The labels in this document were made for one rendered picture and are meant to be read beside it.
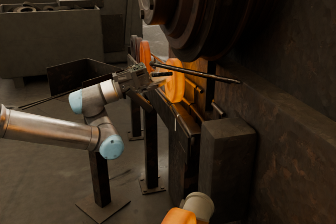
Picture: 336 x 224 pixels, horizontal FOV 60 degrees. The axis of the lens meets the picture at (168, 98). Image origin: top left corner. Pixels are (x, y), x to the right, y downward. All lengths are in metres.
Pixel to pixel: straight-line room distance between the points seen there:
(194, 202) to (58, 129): 0.44
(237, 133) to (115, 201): 1.10
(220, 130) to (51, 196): 1.28
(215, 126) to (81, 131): 0.42
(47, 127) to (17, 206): 0.95
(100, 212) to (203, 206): 1.03
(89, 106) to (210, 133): 0.49
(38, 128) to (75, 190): 0.94
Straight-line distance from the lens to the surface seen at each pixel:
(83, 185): 1.75
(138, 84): 0.96
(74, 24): 3.12
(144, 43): 1.48
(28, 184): 1.87
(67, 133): 0.86
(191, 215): 0.46
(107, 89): 0.95
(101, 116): 1.00
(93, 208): 1.59
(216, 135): 0.59
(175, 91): 0.95
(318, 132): 0.50
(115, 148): 0.90
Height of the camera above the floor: 1.10
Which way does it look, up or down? 24 degrees down
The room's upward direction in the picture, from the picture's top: straight up
